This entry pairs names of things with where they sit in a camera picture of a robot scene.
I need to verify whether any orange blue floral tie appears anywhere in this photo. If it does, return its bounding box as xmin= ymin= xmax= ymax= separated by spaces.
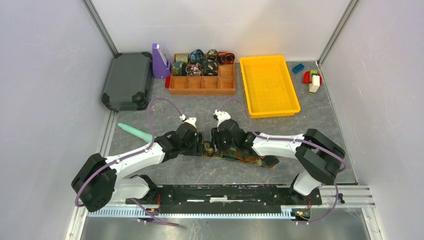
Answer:
xmin=203 ymin=141 xmax=280 ymax=168

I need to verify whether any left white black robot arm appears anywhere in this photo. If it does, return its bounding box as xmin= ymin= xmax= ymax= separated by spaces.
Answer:
xmin=71 ymin=122 xmax=204 ymax=212

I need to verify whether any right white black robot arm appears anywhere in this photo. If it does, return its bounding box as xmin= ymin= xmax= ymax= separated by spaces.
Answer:
xmin=211 ymin=119 xmax=348 ymax=204

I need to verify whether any teal green pen tool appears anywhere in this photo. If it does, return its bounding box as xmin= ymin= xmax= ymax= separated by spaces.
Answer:
xmin=117 ymin=123 xmax=153 ymax=143

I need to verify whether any orange compartment organizer box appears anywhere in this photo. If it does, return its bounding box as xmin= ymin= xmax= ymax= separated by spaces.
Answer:
xmin=168 ymin=64 xmax=236 ymax=95

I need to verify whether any small red block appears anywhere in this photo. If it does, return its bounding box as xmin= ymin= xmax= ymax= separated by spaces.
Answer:
xmin=164 ymin=76 xmax=171 ymax=89

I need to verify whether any yellow plastic tray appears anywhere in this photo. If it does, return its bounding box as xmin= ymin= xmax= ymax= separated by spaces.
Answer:
xmin=240 ymin=55 xmax=301 ymax=119

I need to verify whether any pink floral rolled tie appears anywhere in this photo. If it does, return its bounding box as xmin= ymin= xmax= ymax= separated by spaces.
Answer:
xmin=185 ymin=63 xmax=203 ymax=77

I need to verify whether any teal navy rolled tie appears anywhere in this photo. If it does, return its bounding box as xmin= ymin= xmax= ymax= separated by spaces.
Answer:
xmin=171 ymin=61 xmax=187 ymax=77

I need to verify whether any black floral rolled tie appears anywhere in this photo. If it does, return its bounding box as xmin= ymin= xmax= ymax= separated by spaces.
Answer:
xmin=202 ymin=59 xmax=219 ymax=76

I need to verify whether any orange black rolled tie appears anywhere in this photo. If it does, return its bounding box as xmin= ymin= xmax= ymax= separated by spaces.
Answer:
xmin=217 ymin=51 xmax=236 ymax=65

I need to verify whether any purple dispenser stand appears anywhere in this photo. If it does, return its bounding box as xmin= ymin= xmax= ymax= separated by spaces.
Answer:
xmin=152 ymin=43 xmax=172 ymax=79

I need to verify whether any black yellow rolled tie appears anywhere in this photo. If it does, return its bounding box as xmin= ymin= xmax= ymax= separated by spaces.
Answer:
xmin=205 ymin=49 xmax=218 ymax=61

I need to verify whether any dark grey suitcase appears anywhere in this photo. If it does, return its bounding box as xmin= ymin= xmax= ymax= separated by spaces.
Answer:
xmin=100 ymin=52 xmax=153 ymax=111

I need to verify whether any olive patterned rolled tie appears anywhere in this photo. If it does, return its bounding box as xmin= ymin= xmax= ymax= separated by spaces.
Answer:
xmin=174 ymin=53 xmax=189 ymax=64

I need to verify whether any dark blue rolled tie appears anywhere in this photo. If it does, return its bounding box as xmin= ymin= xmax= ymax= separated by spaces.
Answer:
xmin=188 ymin=49 xmax=205 ymax=65

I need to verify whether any red toy block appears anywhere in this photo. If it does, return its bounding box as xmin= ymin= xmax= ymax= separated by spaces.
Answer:
xmin=302 ymin=71 xmax=323 ymax=85

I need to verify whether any blue toy brick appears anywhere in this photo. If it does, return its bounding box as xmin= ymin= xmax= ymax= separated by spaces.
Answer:
xmin=292 ymin=63 xmax=305 ymax=74

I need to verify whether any cream toy block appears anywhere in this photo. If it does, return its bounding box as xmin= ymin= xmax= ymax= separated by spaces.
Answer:
xmin=308 ymin=74 xmax=321 ymax=94

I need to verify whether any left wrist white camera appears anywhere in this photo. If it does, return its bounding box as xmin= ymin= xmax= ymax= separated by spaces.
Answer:
xmin=179 ymin=114 xmax=197 ymax=131

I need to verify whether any wrist white camera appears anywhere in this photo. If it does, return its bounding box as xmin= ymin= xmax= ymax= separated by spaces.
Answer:
xmin=179 ymin=114 xmax=197 ymax=131
xmin=213 ymin=109 xmax=231 ymax=127

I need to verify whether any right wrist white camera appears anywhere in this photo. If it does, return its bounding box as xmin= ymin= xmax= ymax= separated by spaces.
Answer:
xmin=213 ymin=109 xmax=231 ymax=127

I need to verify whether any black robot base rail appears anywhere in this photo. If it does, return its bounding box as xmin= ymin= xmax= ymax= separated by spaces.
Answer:
xmin=139 ymin=184 xmax=323 ymax=214

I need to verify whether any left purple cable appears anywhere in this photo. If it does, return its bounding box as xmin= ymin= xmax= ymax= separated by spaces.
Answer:
xmin=74 ymin=97 xmax=186 ymax=228

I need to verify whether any purple cable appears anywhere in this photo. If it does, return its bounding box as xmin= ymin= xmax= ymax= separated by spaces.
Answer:
xmin=215 ymin=97 xmax=348 ymax=225
xmin=74 ymin=97 xmax=186 ymax=228

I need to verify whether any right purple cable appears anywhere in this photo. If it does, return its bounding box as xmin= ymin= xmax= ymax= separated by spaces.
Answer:
xmin=215 ymin=97 xmax=348 ymax=225

